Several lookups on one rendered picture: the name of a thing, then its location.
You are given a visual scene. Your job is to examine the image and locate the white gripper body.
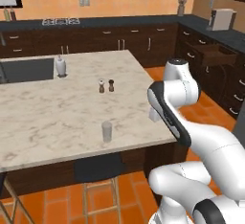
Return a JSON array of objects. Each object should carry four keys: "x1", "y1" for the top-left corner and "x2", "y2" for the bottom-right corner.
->
[{"x1": 148, "y1": 106, "x2": 162, "y2": 123}]

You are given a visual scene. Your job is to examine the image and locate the dark wood drawer cupboards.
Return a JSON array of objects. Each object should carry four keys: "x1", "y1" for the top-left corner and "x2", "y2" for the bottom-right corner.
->
[{"x1": 174, "y1": 23, "x2": 245, "y2": 121}]

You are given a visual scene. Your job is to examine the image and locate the open dark wood drawer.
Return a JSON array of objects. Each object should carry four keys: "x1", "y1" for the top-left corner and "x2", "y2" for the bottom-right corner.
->
[{"x1": 186, "y1": 40, "x2": 238, "y2": 67}]

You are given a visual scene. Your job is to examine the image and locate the black-topped pepper shaker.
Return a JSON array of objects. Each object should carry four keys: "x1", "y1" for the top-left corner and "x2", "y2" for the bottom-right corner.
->
[{"x1": 107, "y1": 78, "x2": 116, "y2": 93}]

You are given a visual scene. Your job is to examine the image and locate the white-topped salt shaker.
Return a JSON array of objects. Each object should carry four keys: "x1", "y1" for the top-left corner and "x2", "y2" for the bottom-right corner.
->
[{"x1": 98, "y1": 78, "x2": 106, "y2": 94}]

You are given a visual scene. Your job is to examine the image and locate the black-seated wooden stool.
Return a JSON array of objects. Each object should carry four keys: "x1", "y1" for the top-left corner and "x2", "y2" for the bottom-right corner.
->
[{"x1": 74, "y1": 153, "x2": 126, "y2": 224}]

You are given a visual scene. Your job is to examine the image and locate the dark wood base cupboards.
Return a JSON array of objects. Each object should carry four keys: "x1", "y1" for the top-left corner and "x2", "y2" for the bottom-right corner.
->
[{"x1": 0, "y1": 22, "x2": 180, "y2": 69}]

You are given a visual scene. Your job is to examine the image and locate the white soap dispenser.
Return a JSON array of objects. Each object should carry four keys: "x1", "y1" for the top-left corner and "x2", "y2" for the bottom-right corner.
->
[{"x1": 55, "y1": 55, "x2": 68, "y2": 78}]

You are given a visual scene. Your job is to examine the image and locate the grey utensil pot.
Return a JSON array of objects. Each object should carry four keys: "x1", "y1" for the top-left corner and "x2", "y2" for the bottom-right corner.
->
[{"x1": 176, "y1": 0, "x2": 189, "y2": 17}]

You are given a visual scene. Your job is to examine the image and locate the dark wood kitchen island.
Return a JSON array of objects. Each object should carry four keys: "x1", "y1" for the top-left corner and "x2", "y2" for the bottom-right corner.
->
[{"x1": 0, "y1": 142, "x2": 189, "y2": 201}]

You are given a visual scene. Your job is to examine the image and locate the silver hob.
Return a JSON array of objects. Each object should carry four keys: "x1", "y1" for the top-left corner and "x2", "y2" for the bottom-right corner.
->
[{"x1": 41, "y1": 17, "x2": 81, "y2": 27}]

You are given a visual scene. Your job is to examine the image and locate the grey sink basin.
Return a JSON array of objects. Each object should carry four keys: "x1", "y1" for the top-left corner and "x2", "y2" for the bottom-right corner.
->
[{"x1": 0, "y1": 57, "x2": 56, "y2": 85}]

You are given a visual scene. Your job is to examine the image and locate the tan bottle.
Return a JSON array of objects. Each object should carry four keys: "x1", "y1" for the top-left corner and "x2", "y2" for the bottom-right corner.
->
[{"x1": 3, "y1": 7, "x2": 11, "y2": 22}]

